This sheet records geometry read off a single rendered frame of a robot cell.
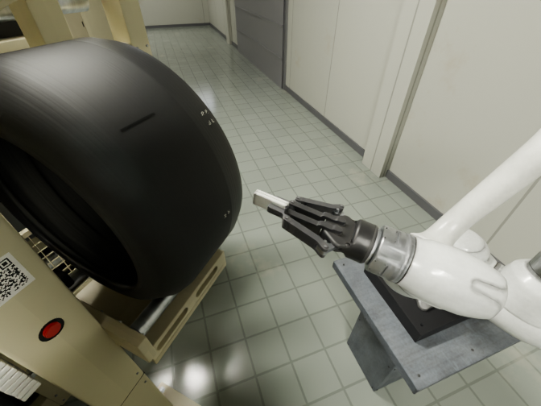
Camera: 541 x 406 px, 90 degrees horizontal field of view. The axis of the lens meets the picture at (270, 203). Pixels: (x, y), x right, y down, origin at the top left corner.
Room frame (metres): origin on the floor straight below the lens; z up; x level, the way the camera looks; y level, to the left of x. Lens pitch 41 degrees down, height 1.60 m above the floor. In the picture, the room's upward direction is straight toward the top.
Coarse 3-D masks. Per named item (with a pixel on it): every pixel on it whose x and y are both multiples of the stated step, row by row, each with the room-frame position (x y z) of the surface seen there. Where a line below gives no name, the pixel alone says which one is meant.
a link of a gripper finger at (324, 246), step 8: (288, 216) 0.36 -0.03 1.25; (288, 224) 0.34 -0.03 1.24; (296, 224) 0.34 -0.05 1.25; (296, 232) 0.33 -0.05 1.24; (304, 232) 0.32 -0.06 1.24; (312, 232) 0.33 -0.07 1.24; (304, 240) 0.32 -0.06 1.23; (312, 240) 0.31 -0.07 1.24; (320, 240) 0.31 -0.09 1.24; (312, 248) 0.31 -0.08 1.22; (320, 248) 0.30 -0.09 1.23; (320, 256) 0.29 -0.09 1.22
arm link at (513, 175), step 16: (528, 144) 0.45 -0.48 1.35; (512, 160) 0.44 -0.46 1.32; (528, 160) 0.42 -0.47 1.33; (496, 176) 0.43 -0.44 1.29; (512, 176) 0.42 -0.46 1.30; (528, 176) 0.41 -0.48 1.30; (480, 192) 0.43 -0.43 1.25; (496, 192) 0.41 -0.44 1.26; (512, 192) 0.41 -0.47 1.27; (464, 208) 0.42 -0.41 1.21; (480, 208) 0.41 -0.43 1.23; (496, 208) 0.41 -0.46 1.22; (448, 224) 0.41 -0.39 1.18; (464, 224) 0.40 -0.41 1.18; (448, 240) 0.39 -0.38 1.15; (400, 288) 0.30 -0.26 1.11
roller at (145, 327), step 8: (168, 296) 0.39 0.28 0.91; (152, 304) 0.36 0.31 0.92; (160, 304) 0.37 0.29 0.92; (168, 304) 0.38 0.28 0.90; (144, 312) 0.34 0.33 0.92; (152, 312) 0.34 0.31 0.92; (160, 312) 0.35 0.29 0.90; (136, 320) 0.32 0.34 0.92; (144, 320) 0.32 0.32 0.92; (152, 320) 0.33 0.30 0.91; (136, 328) 0.30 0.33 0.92; (144, 328) 0.31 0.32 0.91
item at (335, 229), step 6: (288, 210) 0.37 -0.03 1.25; (294, 216) 0.36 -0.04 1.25; (300, 216) 0.36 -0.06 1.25; (306, 216) 0.36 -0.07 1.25; (300, 222) 0.36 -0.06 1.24; (306, 222) 0.35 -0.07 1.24; (312, 222) 0.35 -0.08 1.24; (318, 222) 0.35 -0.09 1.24; (324, 222) 0.35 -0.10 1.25; (312, 228) 0.35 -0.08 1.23; (318, 228) 0.34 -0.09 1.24; (324, 228) 0.34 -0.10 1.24; (330, 228) 0.33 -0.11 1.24; (336, 228) 0.33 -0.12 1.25; (318, 234) 0.34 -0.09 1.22
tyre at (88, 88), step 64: (0, 64) 0.44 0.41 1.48; (64, 64) 0.47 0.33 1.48; (128, 64) 0.53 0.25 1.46; (0, 128) 0.38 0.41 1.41; (64, 128) 0.36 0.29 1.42; (192, 128) 0.48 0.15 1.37; (0, 192) 0.49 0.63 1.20; (64, 192) 0.64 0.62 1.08; (128, 192) 0.33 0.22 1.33; (192, 192) 0.39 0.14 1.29; (64, 256) 0.45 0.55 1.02; (128, 256) 0.53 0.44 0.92; (192, 256) 0.33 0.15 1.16
